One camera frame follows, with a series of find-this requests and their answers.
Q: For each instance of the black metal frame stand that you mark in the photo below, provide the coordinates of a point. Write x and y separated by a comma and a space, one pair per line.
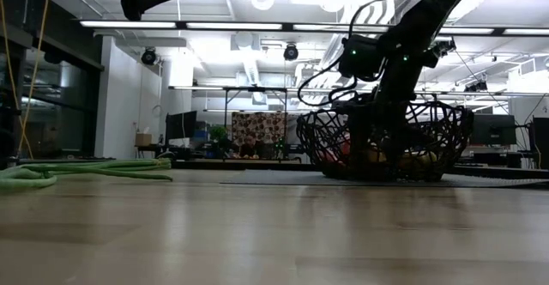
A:
226, 117

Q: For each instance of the red-green mango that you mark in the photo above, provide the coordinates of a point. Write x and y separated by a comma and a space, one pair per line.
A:
339, 152

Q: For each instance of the cardboard box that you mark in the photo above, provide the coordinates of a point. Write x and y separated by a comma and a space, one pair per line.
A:
143, 139

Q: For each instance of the yellow banana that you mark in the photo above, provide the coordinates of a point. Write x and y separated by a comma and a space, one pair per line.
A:
422, 159

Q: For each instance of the black track spotlight cluster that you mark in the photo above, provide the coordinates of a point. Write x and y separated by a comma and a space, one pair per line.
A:
444, 46
476, 86

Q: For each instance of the black overhead light bar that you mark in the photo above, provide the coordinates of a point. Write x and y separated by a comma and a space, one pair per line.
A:
233, 26

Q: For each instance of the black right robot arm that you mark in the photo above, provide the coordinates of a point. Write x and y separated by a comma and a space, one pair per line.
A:
412, 32

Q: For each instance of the black computer monitor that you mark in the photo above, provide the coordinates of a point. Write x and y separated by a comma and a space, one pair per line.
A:
493, 129
541, 139
181, 125

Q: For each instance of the black ceiling spotlight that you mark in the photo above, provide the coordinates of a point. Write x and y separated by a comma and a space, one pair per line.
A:
148, 56
291, 52

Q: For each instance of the green long beans bunch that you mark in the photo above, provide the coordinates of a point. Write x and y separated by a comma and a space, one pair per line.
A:
25, 177

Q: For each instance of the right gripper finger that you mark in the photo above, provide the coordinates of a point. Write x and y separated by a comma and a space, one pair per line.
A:
361, 143
399, 143

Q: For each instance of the person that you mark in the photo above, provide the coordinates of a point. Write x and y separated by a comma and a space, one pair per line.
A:
249, 148

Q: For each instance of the brown patterned panel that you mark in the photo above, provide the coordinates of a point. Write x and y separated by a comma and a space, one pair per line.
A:
257, 126

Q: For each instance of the black aluminium table frame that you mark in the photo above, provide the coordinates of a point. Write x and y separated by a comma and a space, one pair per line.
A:
240, 165

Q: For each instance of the green potted plant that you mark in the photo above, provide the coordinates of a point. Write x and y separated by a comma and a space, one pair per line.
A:
218, 132

